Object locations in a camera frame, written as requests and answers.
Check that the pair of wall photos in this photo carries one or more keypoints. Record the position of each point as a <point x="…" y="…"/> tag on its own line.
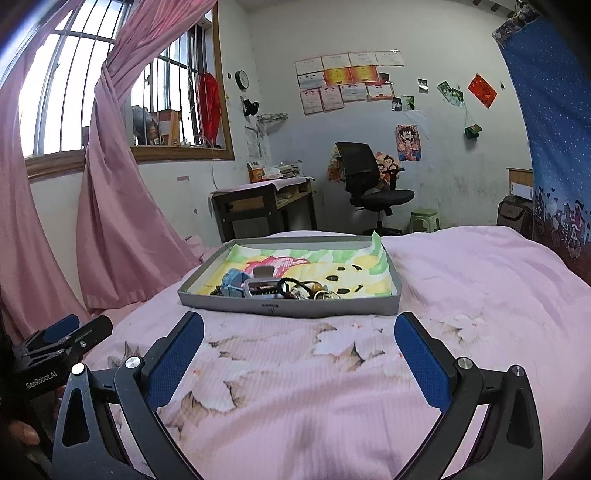
<point x="402" y="104"/>

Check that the stack of books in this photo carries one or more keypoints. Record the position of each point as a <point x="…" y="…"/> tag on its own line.
<point x="284" y="171"/>

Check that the barred window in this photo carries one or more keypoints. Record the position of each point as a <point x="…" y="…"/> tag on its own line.
<point x="184" y="154"/>

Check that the tied pink curtain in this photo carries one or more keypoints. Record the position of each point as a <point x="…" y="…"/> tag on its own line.
<point x="120" y="207"/>

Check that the orange carton box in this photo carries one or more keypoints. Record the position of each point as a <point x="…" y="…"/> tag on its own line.
<point x="255" y="171"/>

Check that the brown bag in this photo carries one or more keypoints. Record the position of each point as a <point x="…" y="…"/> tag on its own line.
<point x="513" y="217"/>

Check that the wooden cabinet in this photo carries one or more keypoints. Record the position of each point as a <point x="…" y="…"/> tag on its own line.
<point x="519" y="177"/>

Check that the metal wall rack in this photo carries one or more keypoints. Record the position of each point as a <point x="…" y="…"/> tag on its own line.
<point x="272" y="118"/>

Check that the small dark wall photo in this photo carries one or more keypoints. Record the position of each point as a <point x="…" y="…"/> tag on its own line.
<point x="423" y="85"/>

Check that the thin brown hair band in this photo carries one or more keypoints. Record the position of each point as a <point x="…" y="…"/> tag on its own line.
<point x="321" y="291"/>

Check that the dark wooden desk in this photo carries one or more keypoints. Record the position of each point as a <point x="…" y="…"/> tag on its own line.
<point x="244" y="203"/>

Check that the red paper square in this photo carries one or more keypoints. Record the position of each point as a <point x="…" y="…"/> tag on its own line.
<point x="482" y="91"/>

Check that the cartoon children wall poster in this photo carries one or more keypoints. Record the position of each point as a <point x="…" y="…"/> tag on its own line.
<point x="387" y="164"/>

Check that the red hanging lantern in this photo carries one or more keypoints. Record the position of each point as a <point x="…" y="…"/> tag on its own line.
<point x="208" y="106"/>

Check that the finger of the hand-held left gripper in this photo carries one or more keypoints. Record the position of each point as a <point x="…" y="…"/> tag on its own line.
<point x="60" y="328"/>
<point x="90" y="337"/>

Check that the colourful cartoon wall poster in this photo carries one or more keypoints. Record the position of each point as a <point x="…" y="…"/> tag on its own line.
<point x="333" y="168"/>

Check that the green hanging ornament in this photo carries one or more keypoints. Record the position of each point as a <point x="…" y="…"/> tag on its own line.
<point x="473" y="132"/>

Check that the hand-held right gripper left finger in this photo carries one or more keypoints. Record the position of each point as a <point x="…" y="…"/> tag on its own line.
<point x="175" y="362"/>

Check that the anime character wall poster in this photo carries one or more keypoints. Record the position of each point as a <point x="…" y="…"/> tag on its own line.
<point x="408" y="143"/>

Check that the green plastic stool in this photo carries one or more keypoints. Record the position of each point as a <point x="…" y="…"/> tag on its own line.
<point x="424" y="213"/>

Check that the grey shallow tray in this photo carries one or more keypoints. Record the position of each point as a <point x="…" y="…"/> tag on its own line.
<point x="286" y="308"/>

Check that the black office chair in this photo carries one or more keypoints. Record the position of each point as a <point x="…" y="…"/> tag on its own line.
<point x="383" y="197"/>

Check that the person's left hand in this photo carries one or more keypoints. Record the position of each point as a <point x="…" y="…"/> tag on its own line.
<point x="23" y="433"/>

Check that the round wall clock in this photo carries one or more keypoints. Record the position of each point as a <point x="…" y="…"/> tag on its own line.
<point x="242" y="79"/>

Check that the green wall photos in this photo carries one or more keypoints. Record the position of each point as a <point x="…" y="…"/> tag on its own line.
<point x="450" y="93"/>

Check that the silver metal buckle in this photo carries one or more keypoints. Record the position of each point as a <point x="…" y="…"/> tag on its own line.
<point x="251" y="289"/>

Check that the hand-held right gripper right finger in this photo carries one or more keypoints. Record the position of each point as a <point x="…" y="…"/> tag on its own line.
<point x="422" y="364"/>

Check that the group of wall certificates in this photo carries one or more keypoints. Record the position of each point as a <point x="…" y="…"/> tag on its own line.
<point x="332" y="97"/>

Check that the blue printed curtain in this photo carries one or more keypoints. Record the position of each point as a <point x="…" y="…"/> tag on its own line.
<point x="554" y="115"/>

